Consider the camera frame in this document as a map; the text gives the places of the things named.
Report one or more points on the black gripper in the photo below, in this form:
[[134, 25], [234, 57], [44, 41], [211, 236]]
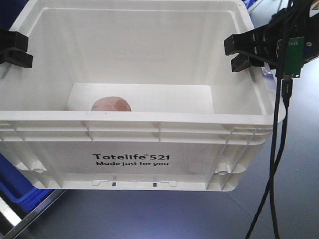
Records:
[[259, 45]]

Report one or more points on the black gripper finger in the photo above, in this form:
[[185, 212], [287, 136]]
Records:
[[16, 57], [13, 40]]

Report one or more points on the pink peach-shaped toy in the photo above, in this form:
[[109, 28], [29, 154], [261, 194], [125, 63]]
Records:
[[112, 104]]

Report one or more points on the white plastic Totelife crate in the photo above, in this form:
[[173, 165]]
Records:
[[195, 125]]

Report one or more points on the green circuit board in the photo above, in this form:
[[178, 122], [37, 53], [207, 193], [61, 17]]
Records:
[[294, 57]]

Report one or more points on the blue bin lower left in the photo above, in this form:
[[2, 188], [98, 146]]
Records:
[[18, 189]]

